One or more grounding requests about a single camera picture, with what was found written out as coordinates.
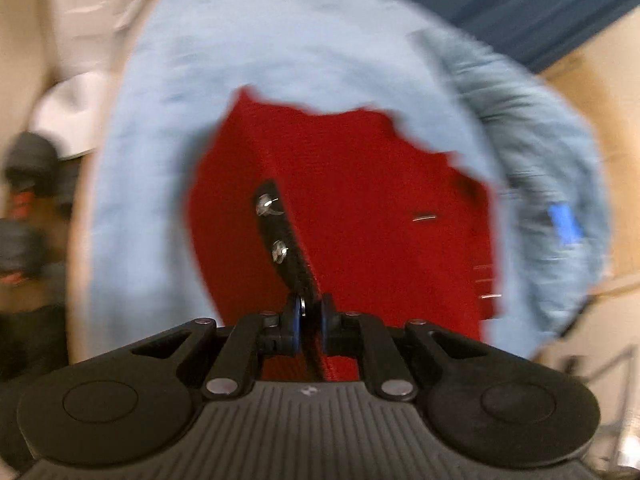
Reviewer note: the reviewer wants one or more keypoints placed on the dark blue cloth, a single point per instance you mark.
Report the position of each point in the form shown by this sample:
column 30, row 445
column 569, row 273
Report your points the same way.
column 515, row 5

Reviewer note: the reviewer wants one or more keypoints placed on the red knit garment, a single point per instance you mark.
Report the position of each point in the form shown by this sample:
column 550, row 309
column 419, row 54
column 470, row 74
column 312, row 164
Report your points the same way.
column 360, row 200

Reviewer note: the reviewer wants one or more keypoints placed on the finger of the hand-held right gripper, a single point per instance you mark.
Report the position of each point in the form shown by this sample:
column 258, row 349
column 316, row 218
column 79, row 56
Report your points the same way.
column 287, row 255

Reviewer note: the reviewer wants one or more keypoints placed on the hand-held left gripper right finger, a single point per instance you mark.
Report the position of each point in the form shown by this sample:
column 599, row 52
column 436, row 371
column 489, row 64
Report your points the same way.
column 325, row 331

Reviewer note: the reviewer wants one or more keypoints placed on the light blue cloth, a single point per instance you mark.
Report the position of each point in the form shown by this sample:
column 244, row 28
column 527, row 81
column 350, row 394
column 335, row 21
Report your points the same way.
column 280, row 45

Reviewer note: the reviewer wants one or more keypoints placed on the white rounded object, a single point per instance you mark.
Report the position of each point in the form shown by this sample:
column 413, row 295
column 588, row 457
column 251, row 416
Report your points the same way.
column 70, row 110

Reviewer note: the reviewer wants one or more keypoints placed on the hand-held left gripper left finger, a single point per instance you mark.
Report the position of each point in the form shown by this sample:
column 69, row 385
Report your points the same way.
column 298, row 331

